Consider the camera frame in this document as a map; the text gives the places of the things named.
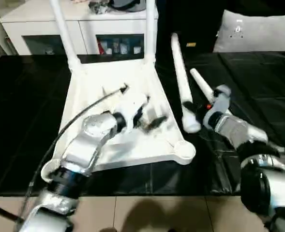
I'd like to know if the white glass-door cabinet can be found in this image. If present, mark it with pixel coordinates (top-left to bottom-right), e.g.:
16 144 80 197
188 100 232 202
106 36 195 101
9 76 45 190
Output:
0 0 158 55

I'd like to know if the black cabinet with yellow label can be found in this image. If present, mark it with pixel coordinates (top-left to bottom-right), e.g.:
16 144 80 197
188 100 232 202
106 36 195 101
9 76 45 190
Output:
158 0 225 54

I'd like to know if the black table mat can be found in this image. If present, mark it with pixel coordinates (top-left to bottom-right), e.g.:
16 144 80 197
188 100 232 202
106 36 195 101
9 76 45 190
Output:
0 51 285 196

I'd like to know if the black table frame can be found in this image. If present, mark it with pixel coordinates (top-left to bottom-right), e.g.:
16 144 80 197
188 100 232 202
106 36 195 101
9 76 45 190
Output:
0 203 17 223

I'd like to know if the white plastic table top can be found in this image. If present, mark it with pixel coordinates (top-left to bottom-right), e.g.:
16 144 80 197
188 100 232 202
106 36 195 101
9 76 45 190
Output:
41 60 197 182

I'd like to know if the white plastic table leg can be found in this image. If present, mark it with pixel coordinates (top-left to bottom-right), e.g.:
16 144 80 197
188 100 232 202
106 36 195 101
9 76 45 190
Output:
170 33 202 134
145 0 158 66
189 68 215 102
49 0 81 73

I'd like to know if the grey cushion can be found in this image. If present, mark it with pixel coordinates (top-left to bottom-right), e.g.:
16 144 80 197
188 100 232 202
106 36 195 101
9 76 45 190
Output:
213 10 285 53

